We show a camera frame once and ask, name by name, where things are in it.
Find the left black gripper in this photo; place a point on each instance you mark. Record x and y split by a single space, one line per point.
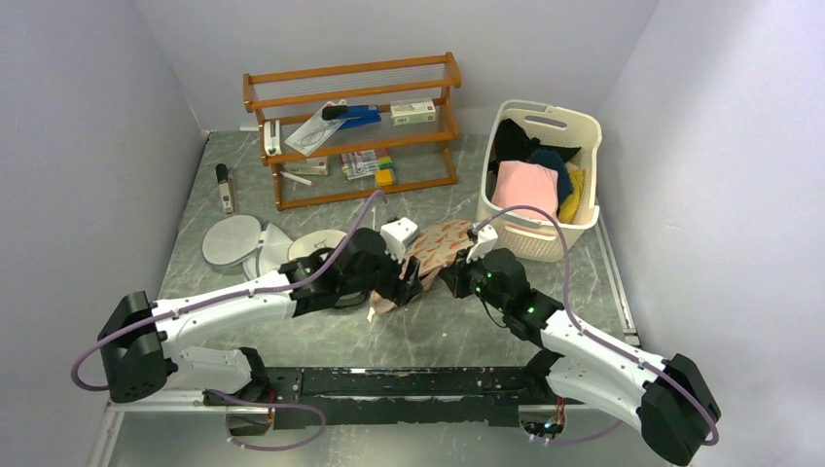
402 291

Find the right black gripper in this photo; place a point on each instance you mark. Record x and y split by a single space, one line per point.
455 274

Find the floral mesh laundry bag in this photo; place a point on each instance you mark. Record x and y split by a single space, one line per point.
435 249

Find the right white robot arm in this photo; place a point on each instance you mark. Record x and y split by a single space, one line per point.
666 400

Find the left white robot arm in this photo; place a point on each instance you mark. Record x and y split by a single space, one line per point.
147 347

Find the beige round laundry bag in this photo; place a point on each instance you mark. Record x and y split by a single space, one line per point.
305 245

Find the cream laundry basket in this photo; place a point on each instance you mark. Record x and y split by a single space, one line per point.
558 127

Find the white red pen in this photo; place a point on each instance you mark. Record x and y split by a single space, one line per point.
297 178

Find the highlighter marker pack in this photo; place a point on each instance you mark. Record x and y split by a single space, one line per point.
361 164

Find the small white box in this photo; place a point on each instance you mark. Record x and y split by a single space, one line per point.
309 166

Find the pink folded cloth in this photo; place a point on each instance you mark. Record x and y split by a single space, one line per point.
523 183

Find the yellow cloth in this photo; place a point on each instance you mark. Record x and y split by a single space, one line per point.
569 207

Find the clear plastic packet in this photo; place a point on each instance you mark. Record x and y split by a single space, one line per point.
315 131

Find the black garment in basket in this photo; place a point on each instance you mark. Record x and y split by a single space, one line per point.
512 144

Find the dark teal cloth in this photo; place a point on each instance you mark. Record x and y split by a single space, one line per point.
554 161

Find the blue stapler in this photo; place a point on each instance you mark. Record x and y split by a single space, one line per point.
351 116

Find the white green box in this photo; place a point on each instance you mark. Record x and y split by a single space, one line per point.
413 111

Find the black silver marker device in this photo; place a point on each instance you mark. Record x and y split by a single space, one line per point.
225 188

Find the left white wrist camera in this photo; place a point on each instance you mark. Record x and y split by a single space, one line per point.
399 236

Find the aluminium frame rail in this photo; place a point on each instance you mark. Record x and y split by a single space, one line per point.
178 430

